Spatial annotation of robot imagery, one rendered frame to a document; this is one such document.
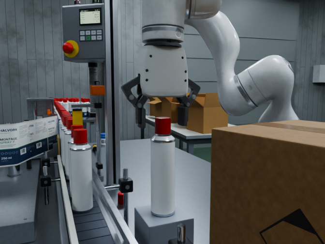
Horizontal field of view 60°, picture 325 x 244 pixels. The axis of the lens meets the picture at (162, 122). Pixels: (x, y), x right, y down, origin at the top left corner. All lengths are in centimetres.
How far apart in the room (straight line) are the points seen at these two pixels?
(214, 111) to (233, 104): 173
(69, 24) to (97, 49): 14
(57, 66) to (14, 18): 99
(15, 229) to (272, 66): 78
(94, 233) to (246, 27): 589
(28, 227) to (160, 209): 32
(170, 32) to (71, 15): 60
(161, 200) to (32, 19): 500
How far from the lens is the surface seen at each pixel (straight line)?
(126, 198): 70
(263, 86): 87
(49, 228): 82
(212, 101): 258
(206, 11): 58
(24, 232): 76
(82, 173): 71
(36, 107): 133
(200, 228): 77
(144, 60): 54
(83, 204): 74
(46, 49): 532
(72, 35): 107
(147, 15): 56
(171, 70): 56
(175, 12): 56
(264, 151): 40
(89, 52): 103
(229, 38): 92
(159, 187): 59
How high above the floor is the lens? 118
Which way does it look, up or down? 7 degrees down
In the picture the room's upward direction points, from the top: straight up
